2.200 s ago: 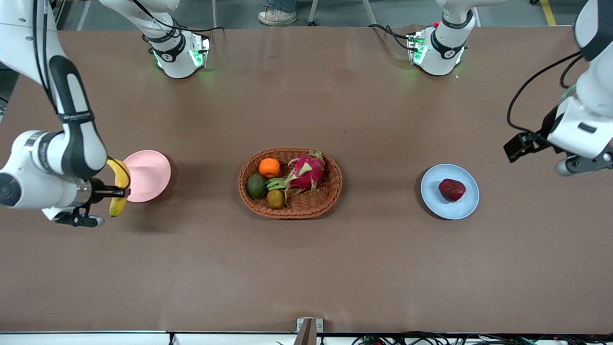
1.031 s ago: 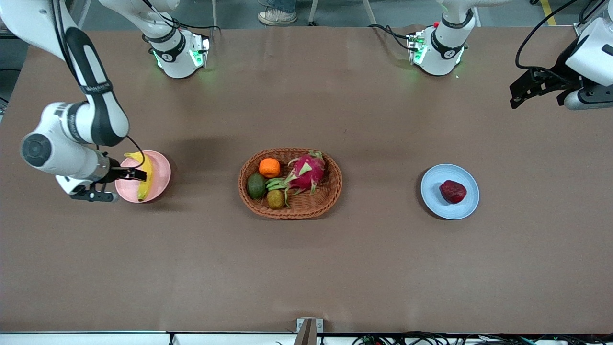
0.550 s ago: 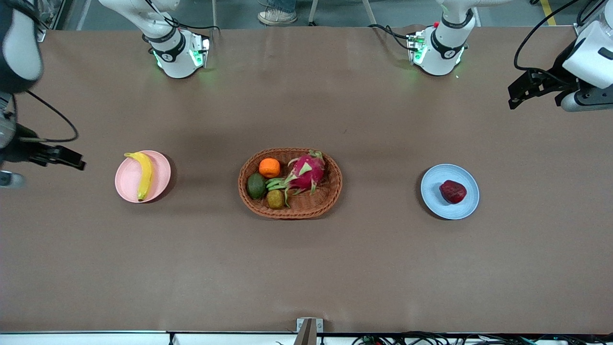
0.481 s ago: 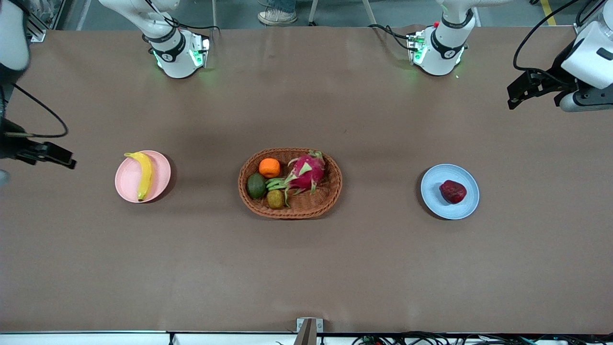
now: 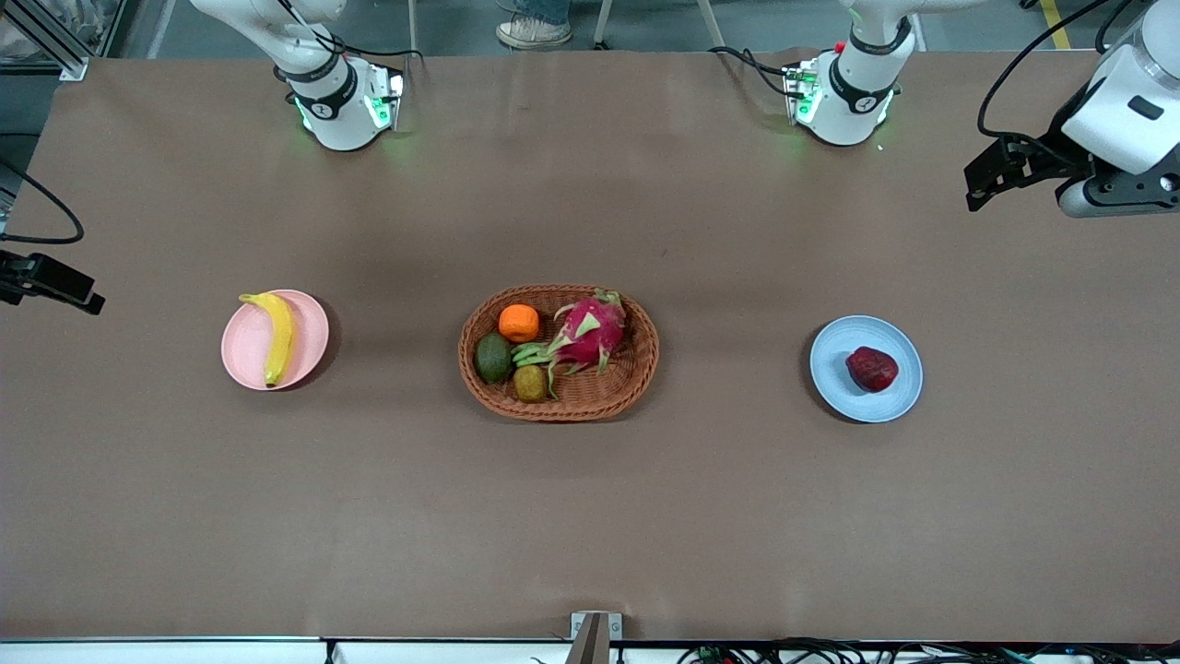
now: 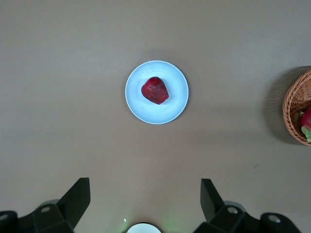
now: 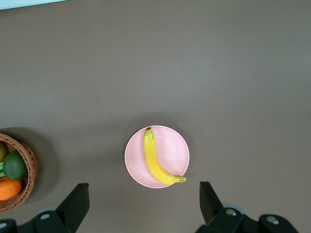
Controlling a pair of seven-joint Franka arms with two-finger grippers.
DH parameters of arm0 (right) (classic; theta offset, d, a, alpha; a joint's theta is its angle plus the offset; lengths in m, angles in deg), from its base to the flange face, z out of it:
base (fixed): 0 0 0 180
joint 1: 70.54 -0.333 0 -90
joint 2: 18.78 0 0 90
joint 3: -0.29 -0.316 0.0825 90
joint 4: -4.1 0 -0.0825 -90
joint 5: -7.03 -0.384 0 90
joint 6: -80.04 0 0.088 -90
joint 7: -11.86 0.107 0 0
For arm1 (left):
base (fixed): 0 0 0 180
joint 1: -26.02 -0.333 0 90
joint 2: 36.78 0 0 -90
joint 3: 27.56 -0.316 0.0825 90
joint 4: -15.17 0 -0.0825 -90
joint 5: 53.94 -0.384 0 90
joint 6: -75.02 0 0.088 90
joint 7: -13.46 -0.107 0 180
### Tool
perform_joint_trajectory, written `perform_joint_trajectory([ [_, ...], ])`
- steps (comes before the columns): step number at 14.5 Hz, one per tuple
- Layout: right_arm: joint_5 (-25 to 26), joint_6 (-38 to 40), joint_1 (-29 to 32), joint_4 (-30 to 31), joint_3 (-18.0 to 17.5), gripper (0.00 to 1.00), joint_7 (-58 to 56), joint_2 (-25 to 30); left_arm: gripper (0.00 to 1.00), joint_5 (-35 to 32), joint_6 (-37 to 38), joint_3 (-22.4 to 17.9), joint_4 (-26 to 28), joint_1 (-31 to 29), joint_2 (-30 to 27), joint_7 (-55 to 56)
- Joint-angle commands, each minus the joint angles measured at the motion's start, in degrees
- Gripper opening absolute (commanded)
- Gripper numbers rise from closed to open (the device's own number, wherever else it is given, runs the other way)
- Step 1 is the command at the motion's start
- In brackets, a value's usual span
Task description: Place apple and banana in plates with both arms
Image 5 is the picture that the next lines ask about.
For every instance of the blue plate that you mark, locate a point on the blue plate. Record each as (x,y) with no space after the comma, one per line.
(834,369)

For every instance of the brown wicker basket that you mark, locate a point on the brown wicker basket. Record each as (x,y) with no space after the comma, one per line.
(590,403)

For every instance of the dark red apple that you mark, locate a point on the dark red apple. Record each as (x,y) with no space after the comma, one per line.
(871,369)

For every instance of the brown kiwi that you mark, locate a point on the brown kiwi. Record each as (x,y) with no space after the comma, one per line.
(530,385)

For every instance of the blue jeans leg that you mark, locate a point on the blue jeans leg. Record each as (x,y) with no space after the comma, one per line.
(544,7)

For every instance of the white table edge rail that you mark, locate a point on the white table edge rail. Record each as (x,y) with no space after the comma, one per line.
(184,653)

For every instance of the green avocado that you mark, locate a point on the green avocado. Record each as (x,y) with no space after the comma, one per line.
(493,358)

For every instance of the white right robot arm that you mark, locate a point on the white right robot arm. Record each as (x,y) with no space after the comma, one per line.
(336,111)

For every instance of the aluminium frame profile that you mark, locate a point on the aluminium frame profile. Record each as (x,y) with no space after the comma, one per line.
(55,41)

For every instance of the white sneaker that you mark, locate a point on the white sneaker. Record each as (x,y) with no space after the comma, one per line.
(533,33)

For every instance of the brown table cover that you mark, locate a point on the brown table cover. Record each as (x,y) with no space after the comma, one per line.
(590,526)

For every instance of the pink plate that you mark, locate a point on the pink plate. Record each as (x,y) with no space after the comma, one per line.
(249,346)

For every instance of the yellow banana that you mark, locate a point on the yellow banana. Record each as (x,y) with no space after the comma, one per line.
(281,337)

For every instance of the grey metal bracket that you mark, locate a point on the grey metal bracket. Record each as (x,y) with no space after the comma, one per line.
(595,636)

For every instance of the orange fruit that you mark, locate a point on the orange fruit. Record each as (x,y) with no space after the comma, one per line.
(519,323)

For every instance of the pink dragon fruit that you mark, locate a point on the pink dragon fruit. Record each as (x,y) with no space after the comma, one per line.
(590,332)

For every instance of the grey metal stand leg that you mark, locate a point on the grey metal stand leg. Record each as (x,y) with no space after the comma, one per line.
(604,23)
(710,23)

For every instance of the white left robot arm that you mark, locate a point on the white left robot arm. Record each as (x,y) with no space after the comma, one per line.
(853,101)

